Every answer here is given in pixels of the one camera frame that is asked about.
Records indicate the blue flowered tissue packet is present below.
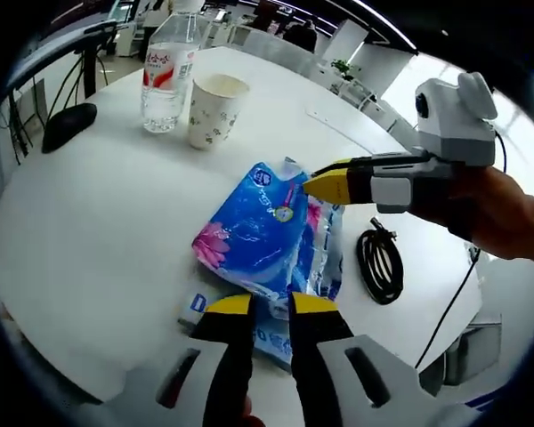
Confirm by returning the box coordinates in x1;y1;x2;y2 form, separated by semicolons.
190;160;321;294

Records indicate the grey mesh office chair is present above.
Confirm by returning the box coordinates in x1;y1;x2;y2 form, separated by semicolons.
420;310;504;397

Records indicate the green printed paper cup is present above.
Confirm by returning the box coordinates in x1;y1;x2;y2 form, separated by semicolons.
186;73;250;151

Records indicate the person's right hand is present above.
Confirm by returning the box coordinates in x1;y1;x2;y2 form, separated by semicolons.
442;166;530;262

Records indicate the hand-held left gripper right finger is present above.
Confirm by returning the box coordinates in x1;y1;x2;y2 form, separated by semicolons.
289;291;480;427

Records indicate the black computer mouse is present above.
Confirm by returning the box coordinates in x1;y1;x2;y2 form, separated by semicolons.
41;101;98;155

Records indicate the person's left hand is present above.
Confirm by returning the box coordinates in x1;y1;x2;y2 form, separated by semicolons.
235;394;269;427

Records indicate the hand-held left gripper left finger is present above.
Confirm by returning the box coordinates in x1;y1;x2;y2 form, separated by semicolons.
124;292;255;427

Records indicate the clear red label water bottle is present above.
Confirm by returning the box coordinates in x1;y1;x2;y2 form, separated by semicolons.
141;11;206;134

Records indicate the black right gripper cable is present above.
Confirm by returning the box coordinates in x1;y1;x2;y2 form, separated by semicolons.
413;126;511;370

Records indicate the white desk partition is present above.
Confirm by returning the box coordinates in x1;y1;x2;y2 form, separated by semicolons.
235;24;324;72

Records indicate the green potted plant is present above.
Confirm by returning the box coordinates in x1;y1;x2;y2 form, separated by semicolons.
331;59;361;82

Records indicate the white tabletop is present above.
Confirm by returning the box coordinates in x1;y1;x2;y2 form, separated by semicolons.
0;44;486;401

